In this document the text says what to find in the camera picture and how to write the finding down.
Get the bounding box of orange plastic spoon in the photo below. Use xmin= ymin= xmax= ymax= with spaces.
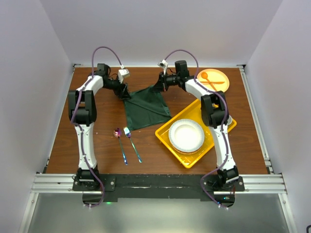
xmin=201 ymin=72 xmax=217 ymax=91

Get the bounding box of aluminium frame rail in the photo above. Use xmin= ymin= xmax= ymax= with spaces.
xmin=31 ymin=174 xmax=287 ymax=194
xmin=237 ymin=65 xmax=274 ymax=174

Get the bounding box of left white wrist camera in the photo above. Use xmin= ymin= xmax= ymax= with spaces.
xmin=118 ymin=65 xmax=130 ymax=83

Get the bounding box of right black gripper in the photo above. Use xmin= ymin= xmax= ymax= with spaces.
xmin=151 ymin=71 xmax=179 ymax=93

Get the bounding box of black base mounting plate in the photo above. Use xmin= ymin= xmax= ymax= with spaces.
xmin=72 ymin=174 xmax=245 ymax=207

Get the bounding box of iridescent metal spoon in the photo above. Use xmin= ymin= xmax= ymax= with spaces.
xmin=113 ymin=128 xmax=128 ymax=166

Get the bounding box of white ceramic plate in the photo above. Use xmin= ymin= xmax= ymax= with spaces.
xmin=169 ymin=119 xmax=205 ymax=153

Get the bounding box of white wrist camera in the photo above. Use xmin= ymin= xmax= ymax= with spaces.
xmin=118 ymin=65 xmax=130 ymax=83
xmin=157 ymin=59 xmax=168 ymax=75

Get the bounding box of orange plastic knife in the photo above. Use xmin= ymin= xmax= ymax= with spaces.
xmin=201 ymin=82 xmax=225 ymax=85

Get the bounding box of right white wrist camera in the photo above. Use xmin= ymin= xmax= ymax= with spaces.
xmin=157 ymin=59 xmax=168 ymax=75

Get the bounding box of yellow plastic tray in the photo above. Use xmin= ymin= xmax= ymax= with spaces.
xmin=155 ymin=100 xmax=237 ymax=168

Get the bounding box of orange round plate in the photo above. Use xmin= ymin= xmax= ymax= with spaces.
xmin=197 ymin=68 xmax=230 ymax=92

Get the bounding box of aluminium right frame rail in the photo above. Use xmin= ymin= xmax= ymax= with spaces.
xmin=237 ymin=65 xmax=274 ymax=174

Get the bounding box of iridescent metal fork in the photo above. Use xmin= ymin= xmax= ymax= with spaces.
xmin=123 ymin=127 xmax=142 ymax=163

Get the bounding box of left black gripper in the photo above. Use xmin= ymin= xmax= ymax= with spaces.
xmin=104 ymin=75 xmax=131 ymax=99

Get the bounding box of dark green cloth napkin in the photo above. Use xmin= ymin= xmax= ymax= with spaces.
xmin=123 ymin=85 xmax=172 ymax=131

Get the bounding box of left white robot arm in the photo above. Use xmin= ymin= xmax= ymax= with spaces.
xmin=68 ymin=64 xmax=130 ymax=190

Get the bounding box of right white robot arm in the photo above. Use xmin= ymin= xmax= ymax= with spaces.
xmin=152 ymin=60 xmax=239 ymax=191

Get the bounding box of aluminium front frame rail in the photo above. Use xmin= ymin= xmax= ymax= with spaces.
xmin=31 ymin=174 xmax=287 ymax=194

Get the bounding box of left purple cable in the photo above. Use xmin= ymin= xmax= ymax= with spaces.
xmin=69 ymin=46 xmax=106 ymax=208

